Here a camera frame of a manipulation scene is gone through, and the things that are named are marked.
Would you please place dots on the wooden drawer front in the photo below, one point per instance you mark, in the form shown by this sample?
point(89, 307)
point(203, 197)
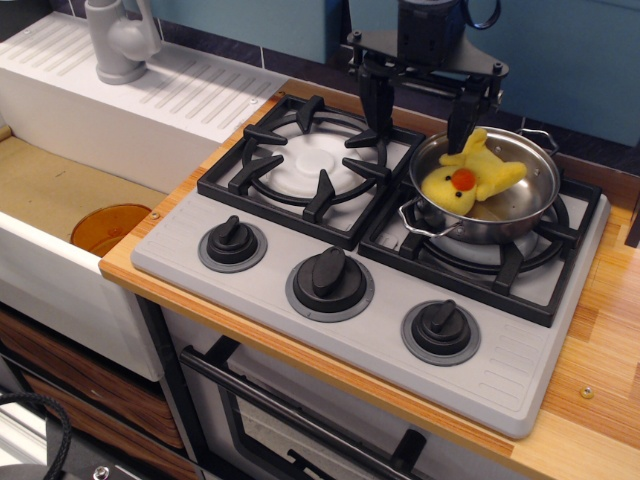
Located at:
point(120, 410)

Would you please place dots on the black right burner grate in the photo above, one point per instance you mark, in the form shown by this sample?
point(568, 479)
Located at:
point(538, 277)

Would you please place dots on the oven door with window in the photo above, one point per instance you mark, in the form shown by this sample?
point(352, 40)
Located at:
point(300, 425)

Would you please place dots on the white toy sink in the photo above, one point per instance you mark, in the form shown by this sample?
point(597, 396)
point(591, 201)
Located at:
point(71, 144)

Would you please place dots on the black left stove knob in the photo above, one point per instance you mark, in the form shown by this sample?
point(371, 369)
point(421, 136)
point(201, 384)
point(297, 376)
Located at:
point(232, 246)

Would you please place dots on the stainless steel pot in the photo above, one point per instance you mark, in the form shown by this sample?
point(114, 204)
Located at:
point(501, 218)

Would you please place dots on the grey toy faucet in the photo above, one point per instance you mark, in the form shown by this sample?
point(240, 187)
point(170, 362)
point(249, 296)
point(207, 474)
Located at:
point(121, 45)

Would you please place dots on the black burner grate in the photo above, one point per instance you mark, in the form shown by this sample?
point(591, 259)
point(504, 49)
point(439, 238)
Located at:
point(538, 277)
point(309, 171)

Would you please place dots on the grey toy stove top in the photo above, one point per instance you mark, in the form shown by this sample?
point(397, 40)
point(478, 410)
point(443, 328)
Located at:
point(502, 386)

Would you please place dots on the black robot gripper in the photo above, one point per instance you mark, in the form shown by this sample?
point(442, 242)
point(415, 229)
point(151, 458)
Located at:
point(429, 49)

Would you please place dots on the black middle stove knob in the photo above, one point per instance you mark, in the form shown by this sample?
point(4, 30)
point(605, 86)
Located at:
point(330, 287)

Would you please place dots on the black right stove knob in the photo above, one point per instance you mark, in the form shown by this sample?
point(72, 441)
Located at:
point(441, 333)

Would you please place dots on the black stove knob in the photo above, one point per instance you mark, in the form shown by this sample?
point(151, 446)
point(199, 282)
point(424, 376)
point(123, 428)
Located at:
point(232, 246)
point(330, 287)
point(441, 333)

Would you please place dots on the black left burner grate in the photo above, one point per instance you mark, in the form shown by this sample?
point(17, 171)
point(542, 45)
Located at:
point(309, 171)

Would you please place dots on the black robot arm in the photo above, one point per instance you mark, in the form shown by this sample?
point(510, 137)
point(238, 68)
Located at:
point(429, 51)

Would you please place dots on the yellow stuffed duck toy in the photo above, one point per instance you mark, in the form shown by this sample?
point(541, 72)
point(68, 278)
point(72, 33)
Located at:
point(474, 175)

